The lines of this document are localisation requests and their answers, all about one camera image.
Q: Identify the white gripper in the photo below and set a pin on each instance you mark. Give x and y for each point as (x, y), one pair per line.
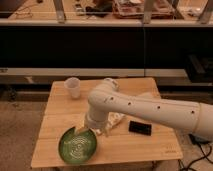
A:
(93, 124)

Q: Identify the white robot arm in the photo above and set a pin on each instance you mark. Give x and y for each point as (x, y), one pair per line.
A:
(192, 117)

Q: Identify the green ceramic bowl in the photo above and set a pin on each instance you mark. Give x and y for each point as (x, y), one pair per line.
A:
(77, 148)

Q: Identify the wooden slatted table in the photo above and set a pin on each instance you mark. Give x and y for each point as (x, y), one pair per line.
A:
(119, 147)

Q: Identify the black rectangular device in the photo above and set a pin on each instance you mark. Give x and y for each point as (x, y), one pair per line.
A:
(140, 128)

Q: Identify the dark foot pedal box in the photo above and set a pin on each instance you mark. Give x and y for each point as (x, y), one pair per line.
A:
(196, 140)

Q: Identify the long shelf workbench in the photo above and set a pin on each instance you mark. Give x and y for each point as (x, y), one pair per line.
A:
(41, 40)

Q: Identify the black box at right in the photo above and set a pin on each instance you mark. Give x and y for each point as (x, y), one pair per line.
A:
(199, 69)

